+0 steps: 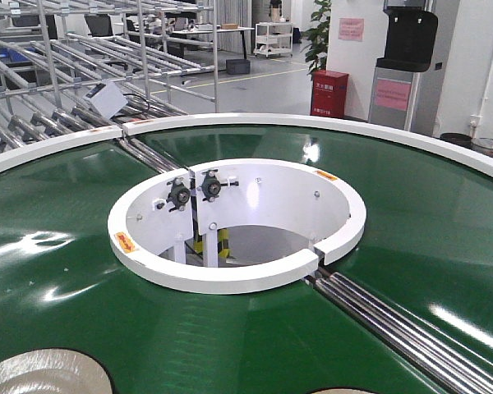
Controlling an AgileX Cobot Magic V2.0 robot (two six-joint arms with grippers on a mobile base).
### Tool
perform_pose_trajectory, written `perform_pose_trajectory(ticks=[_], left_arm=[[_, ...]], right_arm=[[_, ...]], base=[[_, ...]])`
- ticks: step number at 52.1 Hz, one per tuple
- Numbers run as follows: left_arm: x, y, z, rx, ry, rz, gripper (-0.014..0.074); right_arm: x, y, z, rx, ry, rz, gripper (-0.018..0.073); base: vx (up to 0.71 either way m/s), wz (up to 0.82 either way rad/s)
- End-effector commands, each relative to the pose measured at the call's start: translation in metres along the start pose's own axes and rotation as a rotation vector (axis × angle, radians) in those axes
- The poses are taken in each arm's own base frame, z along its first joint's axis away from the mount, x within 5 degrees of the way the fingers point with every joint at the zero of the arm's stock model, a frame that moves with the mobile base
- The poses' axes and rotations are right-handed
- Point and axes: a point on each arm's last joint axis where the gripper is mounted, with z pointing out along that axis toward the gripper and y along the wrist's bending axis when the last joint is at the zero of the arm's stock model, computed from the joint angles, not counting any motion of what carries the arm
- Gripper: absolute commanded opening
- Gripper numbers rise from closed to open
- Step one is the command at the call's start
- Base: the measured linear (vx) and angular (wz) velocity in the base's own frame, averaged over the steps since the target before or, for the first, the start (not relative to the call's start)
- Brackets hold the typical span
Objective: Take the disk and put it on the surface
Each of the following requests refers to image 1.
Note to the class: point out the metal roller rack shelf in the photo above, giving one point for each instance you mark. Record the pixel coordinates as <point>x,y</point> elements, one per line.
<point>53,52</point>

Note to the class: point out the steel conveyor rollers far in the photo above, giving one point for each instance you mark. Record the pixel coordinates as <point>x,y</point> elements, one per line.
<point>147,155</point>

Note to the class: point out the right black bearing block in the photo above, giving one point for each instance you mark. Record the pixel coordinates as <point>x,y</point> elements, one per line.
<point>211,186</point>

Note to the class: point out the steel conveyor rollers near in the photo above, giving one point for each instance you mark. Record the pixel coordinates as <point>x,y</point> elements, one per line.
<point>434,358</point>

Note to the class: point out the left black bearing block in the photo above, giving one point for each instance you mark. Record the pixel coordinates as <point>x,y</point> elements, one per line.
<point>179,194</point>

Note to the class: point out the black water dispenser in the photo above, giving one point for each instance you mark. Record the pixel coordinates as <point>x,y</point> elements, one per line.
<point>409,45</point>

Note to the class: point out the green circular conveyor belt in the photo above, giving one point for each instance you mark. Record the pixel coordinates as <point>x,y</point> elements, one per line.
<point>427,251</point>

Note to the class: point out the beige plate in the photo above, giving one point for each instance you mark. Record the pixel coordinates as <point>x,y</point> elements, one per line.
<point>53,370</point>
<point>340,390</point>

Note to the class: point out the steel conveyor rollers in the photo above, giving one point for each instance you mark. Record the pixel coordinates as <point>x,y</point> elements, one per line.
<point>147,155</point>
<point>434,358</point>

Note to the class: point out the red fire extinguisher cabinet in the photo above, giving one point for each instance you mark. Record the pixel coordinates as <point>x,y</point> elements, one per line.
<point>329,93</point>

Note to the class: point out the white control box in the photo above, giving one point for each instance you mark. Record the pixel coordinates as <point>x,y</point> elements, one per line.
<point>106,99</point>

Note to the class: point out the black floor crate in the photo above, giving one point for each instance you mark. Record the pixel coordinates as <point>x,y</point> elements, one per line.
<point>240,66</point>

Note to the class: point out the white outer conveyor rim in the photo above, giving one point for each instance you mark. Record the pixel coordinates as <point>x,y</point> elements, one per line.
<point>30,152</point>

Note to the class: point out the pink wall notice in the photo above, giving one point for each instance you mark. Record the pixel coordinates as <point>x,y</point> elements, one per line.
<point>351,29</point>

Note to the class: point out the green potted plant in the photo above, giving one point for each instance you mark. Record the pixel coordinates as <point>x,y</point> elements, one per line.
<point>316,52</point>

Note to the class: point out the wire mesh waste basket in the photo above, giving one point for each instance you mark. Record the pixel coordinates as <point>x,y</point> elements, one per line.
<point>483,145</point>

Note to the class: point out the white rolling cart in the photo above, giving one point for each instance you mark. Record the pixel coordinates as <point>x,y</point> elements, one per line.
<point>273,39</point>

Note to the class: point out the black bearing block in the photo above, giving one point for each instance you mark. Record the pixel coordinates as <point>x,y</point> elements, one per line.
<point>179,194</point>
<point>211,186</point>

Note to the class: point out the black waste bin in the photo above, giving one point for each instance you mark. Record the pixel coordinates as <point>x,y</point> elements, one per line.
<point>458,139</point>

